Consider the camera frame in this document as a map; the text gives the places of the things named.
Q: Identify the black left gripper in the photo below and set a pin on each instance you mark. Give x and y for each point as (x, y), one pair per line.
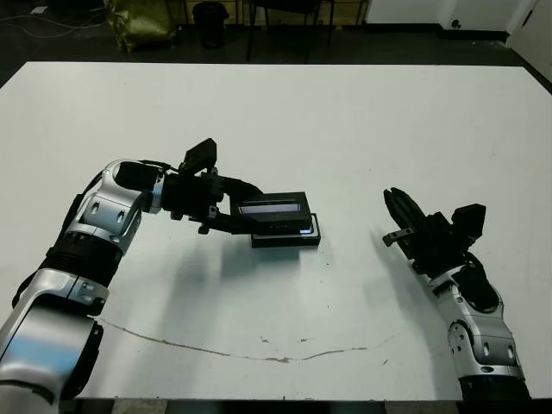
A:
(190, 196)

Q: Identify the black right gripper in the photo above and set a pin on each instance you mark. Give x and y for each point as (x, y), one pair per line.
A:
(435, 246)

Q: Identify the black box lid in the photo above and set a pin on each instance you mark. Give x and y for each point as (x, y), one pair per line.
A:
(276, 217)

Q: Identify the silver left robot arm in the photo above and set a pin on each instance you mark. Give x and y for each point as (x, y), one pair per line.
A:
(99, 207)

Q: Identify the black box base white insert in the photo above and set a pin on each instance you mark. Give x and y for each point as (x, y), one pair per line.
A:
(284, 242)

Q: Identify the black waste bin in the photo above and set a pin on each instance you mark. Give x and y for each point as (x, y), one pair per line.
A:
(210, 26)

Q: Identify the small black round object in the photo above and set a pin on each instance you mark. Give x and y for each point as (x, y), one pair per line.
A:
(455, 24)

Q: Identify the black chair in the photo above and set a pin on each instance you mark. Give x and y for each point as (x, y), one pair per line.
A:
(280, 5)

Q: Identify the yellow-green bag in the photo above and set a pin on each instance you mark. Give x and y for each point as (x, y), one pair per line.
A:
(140, 21)

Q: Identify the white door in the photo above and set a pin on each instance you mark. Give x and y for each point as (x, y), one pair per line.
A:
(535, 26)

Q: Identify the white paper sheet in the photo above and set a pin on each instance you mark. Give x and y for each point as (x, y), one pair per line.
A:
(39, 10)

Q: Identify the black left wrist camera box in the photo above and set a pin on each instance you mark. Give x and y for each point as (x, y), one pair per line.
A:
(200, 153)

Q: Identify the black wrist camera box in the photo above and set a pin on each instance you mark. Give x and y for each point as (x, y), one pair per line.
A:
(200, 153)
(469, 220)

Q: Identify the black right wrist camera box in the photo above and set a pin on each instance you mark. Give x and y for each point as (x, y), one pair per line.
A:
(469, 220)

